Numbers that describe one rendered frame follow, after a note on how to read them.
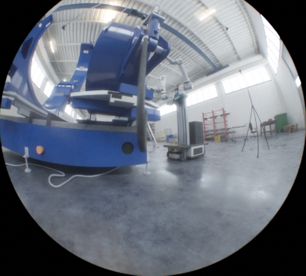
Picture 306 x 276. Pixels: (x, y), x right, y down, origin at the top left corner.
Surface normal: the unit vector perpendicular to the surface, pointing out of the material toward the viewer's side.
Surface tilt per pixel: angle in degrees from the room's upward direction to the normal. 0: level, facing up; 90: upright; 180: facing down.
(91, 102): 90
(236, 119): 90
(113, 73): 137
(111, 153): 90
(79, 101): 90
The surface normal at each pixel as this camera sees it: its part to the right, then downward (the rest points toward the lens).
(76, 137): 0.51, -0.15
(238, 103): -0.86, -0.07
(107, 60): 0.41, 0.51
